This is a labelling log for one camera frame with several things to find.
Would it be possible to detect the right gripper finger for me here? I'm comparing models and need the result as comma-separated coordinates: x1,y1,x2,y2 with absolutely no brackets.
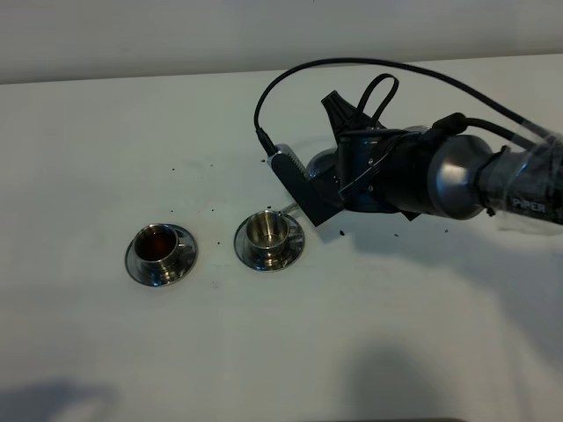
321,91,365,136

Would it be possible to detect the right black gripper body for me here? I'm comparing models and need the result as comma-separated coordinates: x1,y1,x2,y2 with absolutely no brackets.
336,127,422,221

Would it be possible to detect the stainless steel teapot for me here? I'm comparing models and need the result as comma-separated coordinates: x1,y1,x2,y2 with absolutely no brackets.
268,126,429,226

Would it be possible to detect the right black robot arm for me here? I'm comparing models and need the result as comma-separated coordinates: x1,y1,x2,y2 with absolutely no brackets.
321,91,562,225

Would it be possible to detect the right stainless steel teacup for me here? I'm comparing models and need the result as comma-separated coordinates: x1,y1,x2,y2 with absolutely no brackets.
244,209,304,259

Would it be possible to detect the stainless steel teacup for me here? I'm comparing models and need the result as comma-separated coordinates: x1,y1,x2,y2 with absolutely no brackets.
244,209,304,259
132,223,180,268

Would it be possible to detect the left stainless steel teacup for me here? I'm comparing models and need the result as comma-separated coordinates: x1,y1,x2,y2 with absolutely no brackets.
132,223,180,268

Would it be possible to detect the right steel cup saucer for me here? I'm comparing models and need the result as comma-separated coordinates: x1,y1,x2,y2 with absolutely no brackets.
233,216,305,272

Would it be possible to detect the steel cup saucer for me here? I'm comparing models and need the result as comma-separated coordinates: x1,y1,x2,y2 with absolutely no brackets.
233,216,305,272
124,224,198,287

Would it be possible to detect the left steel cup saucer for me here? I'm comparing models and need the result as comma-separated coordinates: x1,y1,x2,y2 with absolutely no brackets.
124,224,198,287

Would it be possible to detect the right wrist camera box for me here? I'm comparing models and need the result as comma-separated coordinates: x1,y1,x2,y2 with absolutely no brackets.
267,144,344,227

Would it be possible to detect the right black camera cable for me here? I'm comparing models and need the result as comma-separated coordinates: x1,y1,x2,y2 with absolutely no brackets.
253,57,563,155

